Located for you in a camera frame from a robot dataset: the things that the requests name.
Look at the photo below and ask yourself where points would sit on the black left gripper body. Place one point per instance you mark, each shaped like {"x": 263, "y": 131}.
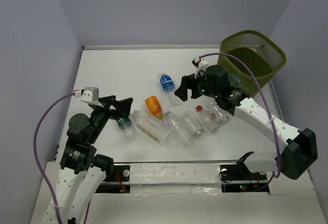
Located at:
{"x": 100, "y": 116}

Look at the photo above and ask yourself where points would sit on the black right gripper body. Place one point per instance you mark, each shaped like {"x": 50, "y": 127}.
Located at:
{"x": 203, "y": 86}

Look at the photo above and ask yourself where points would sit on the orange juice bottle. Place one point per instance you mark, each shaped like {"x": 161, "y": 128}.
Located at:
{"x": 154, "y": 107}

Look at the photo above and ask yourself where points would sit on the clear jar silver lid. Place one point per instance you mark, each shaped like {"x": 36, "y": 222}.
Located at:
{"x": 192, "y": 124}

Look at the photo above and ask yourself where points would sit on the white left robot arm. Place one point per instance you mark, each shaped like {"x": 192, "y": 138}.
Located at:
{"x": 82, "y": 169}

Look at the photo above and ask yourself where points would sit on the clear jar by bin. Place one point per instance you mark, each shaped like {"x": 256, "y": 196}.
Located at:
{"x": 219, "y": 114}

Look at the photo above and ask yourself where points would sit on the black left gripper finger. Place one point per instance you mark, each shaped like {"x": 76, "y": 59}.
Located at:
{"x": 121, "y": 108}
{"x": 108, "y": 102}

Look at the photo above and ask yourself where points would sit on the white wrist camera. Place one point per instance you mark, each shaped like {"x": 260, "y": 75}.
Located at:
{"x": 200, "y": 65}
{"x": 90, "y": 96}

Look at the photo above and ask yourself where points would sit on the green mesh waste bin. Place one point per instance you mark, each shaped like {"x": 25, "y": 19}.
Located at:
{"x": 251, "y": 50}

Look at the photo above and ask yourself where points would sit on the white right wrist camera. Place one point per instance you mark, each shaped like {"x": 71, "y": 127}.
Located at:
{"x": 200, "y": 65}

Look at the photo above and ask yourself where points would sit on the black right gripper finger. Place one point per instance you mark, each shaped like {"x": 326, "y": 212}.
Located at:
{"x": 197, "y": 87}
{"x": 187, "y": 83}

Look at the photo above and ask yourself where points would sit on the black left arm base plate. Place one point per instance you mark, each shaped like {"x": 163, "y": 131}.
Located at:
{"x": 118, "y": 182}

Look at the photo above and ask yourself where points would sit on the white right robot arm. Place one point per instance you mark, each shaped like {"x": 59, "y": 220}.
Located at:
{"x": 296, "y": 150}

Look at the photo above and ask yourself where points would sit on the clear ribbed water bottle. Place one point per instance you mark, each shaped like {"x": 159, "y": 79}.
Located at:
{"x": 178, "y": 128}

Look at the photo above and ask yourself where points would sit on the clear bottle inside bin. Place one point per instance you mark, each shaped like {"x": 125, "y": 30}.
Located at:
{"x": 234, "y": 79}

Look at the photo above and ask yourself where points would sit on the blue label water bottle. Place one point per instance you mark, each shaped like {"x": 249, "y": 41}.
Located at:
{"x": 168, "y": 86}

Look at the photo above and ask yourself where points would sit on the red cap clear bottle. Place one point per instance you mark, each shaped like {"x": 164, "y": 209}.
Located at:
{"x": 208, "y": 119}

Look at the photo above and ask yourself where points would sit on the green label water bottle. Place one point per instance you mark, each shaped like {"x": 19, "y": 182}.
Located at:
{"x": 126, "y": 127}

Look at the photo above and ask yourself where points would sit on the square clear plastic bottle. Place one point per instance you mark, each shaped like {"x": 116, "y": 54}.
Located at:
{"x": 152, "y": 126}

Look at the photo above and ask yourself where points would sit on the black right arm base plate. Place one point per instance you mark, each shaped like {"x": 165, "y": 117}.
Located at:
{"x": 238, "y": 179}

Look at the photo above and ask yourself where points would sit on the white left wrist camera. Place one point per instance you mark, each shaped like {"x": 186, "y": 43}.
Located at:
{"x": 90, "y": 96}

